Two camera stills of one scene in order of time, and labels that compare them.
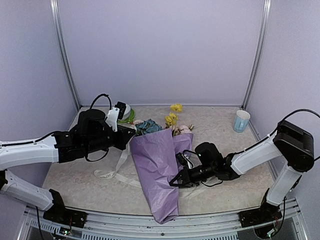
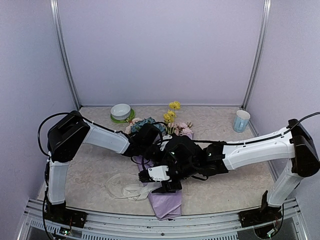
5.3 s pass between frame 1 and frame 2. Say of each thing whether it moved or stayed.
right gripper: moved
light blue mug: stayed
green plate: stayed
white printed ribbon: moved
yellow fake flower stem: moved
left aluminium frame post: stayed
